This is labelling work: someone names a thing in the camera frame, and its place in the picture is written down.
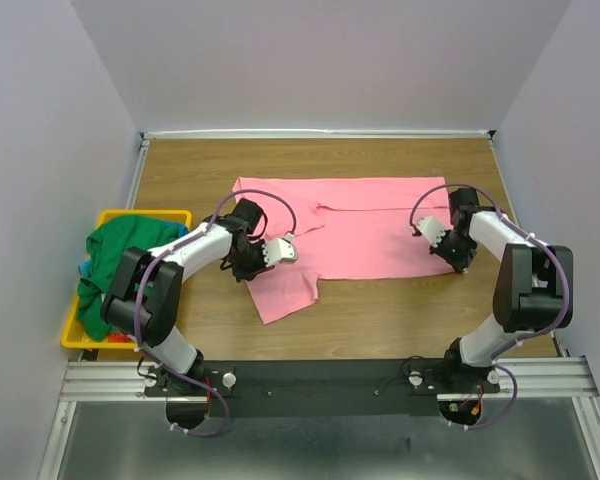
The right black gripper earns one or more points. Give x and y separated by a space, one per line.
460 264

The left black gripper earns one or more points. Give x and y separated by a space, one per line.
248 275

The pink t shirt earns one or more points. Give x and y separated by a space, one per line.
345 229

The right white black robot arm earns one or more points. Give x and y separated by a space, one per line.
532 294

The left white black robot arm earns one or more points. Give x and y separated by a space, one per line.
144 295

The green t shirt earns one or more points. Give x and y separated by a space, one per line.
91 291

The orange t shirt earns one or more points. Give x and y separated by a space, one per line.
118 337

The yellow plastic bin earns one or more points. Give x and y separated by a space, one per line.
74 335

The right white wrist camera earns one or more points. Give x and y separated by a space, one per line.
432 230

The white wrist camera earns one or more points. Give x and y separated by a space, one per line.
432 230
278 250

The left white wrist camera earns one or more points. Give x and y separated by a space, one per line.
278 250

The aluminium front rail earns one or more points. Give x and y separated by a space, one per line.
557 377

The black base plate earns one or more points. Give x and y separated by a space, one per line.
228 390

